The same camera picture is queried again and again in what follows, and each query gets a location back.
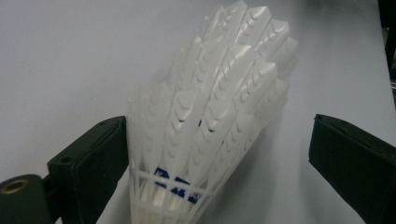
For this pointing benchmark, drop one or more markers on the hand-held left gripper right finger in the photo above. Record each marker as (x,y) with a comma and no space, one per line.
(355,161)

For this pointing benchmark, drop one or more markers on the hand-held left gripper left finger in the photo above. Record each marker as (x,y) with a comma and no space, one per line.
(93,168)

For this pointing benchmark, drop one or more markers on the white feather shuttlecock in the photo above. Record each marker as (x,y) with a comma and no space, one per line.
(211,124)

